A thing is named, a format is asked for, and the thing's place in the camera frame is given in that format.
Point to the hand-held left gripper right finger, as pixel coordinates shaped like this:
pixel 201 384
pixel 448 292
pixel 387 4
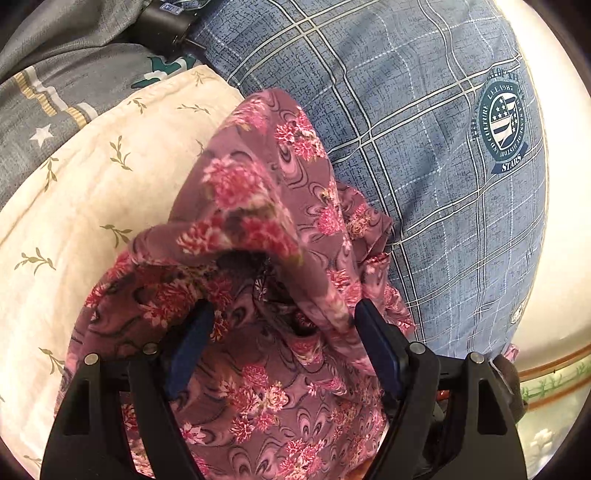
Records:
pixel 378 341

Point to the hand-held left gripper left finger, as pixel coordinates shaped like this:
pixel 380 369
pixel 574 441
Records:
pixel 191 341

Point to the purple floral garment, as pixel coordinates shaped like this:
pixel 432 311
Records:
pixel 258 194

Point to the cream leaf-print pillow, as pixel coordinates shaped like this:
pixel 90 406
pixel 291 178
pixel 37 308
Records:
pixel 92 194

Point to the painted wooden bed board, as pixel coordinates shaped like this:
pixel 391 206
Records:
pixel 554 392

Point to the blue plaid pillow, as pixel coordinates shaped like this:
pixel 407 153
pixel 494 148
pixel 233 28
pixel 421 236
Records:
pixel 392 115

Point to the grey star-print blanket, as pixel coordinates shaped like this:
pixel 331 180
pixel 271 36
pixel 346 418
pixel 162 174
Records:
pixel 69 64

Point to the black device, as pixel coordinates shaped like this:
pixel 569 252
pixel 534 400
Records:
pixel 159 27

